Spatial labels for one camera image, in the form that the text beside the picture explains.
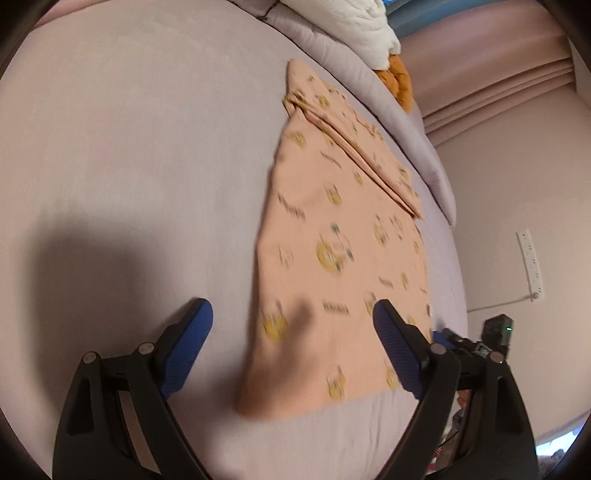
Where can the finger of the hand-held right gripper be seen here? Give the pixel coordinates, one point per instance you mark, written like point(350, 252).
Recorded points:
point(450, 339)

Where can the peach printed small garment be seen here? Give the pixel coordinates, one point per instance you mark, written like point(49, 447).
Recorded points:
point(323, 207)

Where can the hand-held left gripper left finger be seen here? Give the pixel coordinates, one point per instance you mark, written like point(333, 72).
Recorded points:
point(193, 334)

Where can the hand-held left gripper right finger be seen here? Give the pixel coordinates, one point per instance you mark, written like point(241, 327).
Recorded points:
point(392, 344)

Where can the lilac bed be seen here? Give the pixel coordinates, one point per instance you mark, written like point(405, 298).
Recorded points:
point(138, 138)

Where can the white blanket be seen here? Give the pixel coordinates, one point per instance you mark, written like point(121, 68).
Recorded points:
point(360, 23)

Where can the white power strip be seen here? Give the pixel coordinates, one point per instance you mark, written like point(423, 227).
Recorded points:
point(531, 263)

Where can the pink ribbed headboard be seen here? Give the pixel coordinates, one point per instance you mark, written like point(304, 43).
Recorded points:
point(485, 69)

